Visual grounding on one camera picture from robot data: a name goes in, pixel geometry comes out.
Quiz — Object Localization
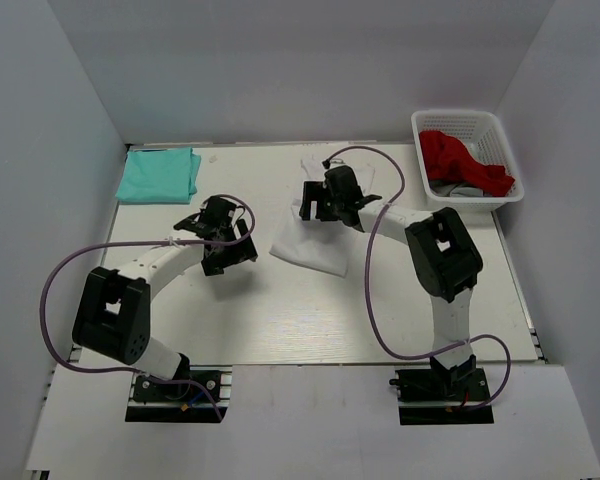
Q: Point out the white t-shirt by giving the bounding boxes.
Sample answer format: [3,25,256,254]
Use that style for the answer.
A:
[270,156,375,277]

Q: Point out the red t-shirt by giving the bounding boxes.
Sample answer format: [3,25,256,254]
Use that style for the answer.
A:
[418,130,515,197]

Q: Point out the white plastic basket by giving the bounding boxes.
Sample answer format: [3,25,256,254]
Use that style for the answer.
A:
[411,109,524,213]

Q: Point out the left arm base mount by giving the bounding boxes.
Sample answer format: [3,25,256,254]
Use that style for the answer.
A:
[125,367,232,424]

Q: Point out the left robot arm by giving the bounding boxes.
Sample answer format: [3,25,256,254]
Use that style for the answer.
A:
[72,195,258,399]

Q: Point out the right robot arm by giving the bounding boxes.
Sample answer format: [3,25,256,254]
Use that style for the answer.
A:
[299,165,483,399]

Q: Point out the grey t-shirt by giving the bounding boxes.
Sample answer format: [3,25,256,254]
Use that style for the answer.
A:
[429,181,484,198]

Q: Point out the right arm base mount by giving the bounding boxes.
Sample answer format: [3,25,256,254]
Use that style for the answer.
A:
[389,368,494,426]

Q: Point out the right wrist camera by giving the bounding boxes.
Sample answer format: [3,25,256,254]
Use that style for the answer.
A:
[355,194,382,210]

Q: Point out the folded teal t-shirt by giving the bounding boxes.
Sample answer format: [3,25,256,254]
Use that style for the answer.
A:
[116,147,201,205]

